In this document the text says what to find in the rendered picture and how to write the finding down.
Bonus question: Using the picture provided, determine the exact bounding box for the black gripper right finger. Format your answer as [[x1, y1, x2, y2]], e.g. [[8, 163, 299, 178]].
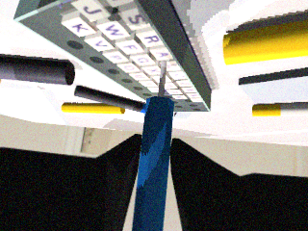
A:
[[170, 138, 308, 231]]

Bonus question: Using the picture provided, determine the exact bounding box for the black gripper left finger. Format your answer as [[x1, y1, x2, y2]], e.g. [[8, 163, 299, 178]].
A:
[[0, 134, 141, 231]]

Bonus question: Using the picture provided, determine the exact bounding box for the grey keyboard with white letter keys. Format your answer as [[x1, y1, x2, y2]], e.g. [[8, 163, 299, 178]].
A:
[[12, 0, 213, 113]]

